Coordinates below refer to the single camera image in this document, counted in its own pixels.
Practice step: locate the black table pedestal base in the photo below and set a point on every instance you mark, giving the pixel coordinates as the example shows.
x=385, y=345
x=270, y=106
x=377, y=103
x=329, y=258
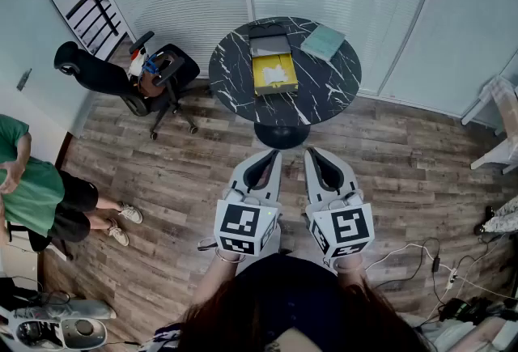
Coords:
x=282, y=136

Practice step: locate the black stair railing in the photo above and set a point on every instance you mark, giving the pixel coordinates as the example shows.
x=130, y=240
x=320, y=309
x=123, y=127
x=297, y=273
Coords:
x=81, y=4

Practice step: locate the white plastic bag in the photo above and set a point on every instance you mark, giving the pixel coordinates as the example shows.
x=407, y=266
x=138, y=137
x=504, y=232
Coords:
x=275, y=74

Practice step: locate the white side table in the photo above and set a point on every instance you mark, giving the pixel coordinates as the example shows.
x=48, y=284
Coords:
x=502, y=99

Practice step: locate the person's right forearm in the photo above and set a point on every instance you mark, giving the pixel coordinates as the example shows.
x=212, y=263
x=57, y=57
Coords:
x=350, y=277

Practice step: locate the white round-ended device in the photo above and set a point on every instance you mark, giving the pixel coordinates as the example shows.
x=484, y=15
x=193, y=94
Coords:
x=60, y=334

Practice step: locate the grey hand-held device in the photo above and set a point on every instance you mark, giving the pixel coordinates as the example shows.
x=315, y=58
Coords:
x=69, y=308

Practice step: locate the white power strip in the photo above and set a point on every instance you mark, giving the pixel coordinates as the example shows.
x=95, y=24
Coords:
x=451, y=277

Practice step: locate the teal book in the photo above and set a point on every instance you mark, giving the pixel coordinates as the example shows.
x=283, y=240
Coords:
x=323, y=42

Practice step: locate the white red soft item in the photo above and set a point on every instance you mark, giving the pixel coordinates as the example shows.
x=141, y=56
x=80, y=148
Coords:
x=137, y=63

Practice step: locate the blue white patterned garment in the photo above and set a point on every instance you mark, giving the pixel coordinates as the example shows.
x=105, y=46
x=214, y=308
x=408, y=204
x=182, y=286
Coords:
x=162, y=336

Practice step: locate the black mesh office chair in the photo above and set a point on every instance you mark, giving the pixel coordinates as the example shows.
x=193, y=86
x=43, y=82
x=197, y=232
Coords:
x=97, y=75

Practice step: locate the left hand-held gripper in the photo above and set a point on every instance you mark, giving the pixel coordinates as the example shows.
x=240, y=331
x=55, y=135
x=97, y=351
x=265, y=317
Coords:
x=247, y=221

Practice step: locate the black stool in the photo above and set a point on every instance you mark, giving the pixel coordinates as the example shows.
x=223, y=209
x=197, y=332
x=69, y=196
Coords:
x=38, y=243

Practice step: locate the black grey box lid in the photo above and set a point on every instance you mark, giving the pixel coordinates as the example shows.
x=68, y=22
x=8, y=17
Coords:
x=269, y=45

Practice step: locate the yellow box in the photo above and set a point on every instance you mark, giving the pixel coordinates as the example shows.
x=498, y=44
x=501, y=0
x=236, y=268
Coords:
x=275, y=90

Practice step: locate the brown bag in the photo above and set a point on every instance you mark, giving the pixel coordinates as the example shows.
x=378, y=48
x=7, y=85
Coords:
x=151, y=85

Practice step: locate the black equipment pile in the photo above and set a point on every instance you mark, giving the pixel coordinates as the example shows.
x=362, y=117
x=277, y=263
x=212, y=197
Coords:
x=465, y=308

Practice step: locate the person's dark top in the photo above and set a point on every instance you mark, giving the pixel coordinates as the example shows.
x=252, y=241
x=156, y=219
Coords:
x=291, y=289

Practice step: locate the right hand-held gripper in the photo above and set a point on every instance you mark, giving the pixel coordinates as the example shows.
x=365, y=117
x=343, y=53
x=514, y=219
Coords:
x=348, y=227

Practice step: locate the person's left forearm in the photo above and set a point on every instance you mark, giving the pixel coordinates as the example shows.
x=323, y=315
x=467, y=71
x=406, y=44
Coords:
x=218, y=277

